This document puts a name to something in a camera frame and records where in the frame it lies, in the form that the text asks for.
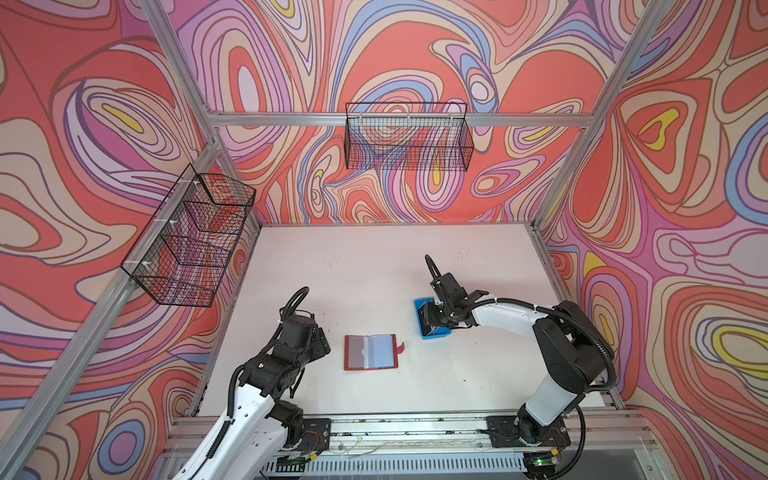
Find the red leather card holder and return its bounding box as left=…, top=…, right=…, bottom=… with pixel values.
left=344, top=334, right=405, bottom=371

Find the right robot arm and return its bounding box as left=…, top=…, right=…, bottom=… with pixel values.
left=417, top=255, right=617, bottom=448

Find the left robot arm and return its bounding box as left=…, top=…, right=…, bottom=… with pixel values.
left=174, top=286, right=331, bottom=479

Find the dark credit card stack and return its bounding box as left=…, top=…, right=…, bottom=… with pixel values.
left=418, top=301, right=448, bottom=337

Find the blue plastic card tray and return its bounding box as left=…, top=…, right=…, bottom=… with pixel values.
left=413, top=296, right=452, bottom=341

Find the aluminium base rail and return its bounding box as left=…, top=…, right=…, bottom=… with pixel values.
left=161, top=407, right=667, bottom=480

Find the black wire basket left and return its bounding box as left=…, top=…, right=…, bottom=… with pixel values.
left=121, top=165, right=255, bottom=308

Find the black wire basket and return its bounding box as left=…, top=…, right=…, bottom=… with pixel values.
left=344, top=101, right=475, bottom=172
left=121, top=165, right=255, bottom=308

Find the black wire basket back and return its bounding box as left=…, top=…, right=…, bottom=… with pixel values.
left=344, top=101, right=475, bottom=172

